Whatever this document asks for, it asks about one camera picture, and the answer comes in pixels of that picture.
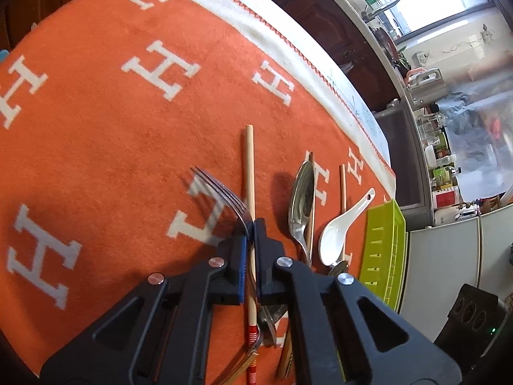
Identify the green plastic utensil tray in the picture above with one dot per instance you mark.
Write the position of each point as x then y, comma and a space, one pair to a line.
384, 224

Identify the grey metal cabinet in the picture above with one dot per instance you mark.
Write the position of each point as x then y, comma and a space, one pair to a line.
404, 160

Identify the blue cabinet knob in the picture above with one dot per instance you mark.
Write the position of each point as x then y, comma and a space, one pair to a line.
3, 55

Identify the grey refrigerator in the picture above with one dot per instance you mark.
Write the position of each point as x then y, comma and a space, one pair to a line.
441, 268

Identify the red pan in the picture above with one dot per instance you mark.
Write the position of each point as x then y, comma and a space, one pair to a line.
382, 40

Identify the clear plastic wall sheet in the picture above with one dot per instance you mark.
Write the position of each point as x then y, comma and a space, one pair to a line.
481, 128

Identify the bamboo chopstick red striped end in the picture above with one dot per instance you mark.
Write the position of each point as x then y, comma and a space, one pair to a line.
343, 188
249, 168

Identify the white ceramic spoon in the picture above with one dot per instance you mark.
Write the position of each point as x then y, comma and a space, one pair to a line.
334, 240

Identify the orange white patterned blanket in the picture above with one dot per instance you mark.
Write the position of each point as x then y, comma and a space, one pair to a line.
100, 148

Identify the dark wooden kitchen cabinets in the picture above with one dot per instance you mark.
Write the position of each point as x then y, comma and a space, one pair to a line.
320, 20

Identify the red label jar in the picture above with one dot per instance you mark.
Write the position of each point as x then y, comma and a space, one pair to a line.
445, 198

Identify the round metal spoon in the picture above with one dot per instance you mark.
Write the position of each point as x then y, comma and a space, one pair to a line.
338, 268

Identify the small metal spoon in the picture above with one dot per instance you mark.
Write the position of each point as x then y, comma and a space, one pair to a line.
268, 321

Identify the large metal spoon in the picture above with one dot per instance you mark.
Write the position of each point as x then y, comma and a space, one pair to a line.
300, 200

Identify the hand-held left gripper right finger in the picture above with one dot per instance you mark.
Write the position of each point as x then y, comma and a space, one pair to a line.
266, 264

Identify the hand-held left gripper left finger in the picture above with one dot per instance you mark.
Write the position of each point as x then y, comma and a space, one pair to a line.
241, 264

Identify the white kitchen countertop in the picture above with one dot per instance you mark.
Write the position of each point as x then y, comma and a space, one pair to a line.
352, 8

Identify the green label oil bottle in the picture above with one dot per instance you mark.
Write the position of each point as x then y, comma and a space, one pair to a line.
441, 174

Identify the metal fork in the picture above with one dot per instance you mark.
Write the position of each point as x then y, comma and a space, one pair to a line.
224, 196

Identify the cream electric kettle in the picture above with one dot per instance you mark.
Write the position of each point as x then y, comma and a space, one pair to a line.
425, 88

